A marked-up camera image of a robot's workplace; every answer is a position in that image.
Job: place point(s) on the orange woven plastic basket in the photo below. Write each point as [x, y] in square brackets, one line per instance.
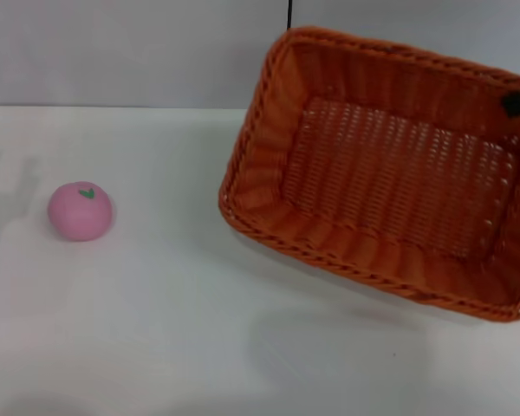
[385, 182]

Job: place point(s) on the pink peach toy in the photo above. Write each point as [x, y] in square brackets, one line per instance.
[78, 214]

